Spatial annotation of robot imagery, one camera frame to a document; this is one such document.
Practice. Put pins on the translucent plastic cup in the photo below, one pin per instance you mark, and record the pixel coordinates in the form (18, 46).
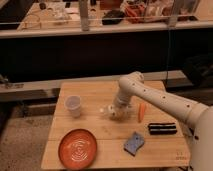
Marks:
(73, 105)

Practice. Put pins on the black bag on bench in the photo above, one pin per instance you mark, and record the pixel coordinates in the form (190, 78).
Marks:
(113, 17)

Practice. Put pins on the black rectangular block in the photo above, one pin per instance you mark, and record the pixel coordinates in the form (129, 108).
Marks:
(162, 128)

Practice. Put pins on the orange tool on bench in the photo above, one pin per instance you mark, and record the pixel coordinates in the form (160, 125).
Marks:
(135, 13)

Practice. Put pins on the metal rail beam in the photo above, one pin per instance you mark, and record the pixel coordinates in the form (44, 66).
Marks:
(50, 88)

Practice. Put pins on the orange carrot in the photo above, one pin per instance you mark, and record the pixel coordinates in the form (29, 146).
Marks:
(141, 113)

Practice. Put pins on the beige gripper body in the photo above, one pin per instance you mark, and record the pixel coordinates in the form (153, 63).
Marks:
(121, 112)

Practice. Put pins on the blue sponge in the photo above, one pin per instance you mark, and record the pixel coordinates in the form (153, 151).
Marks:
(134, 143)

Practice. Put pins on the grey metal post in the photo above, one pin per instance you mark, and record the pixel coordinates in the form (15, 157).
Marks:
(83, 9)

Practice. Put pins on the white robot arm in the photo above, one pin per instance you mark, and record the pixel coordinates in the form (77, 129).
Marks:
(196, 115)

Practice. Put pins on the orange ceramic bowl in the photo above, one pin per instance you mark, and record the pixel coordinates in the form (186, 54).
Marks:
(77, 150)

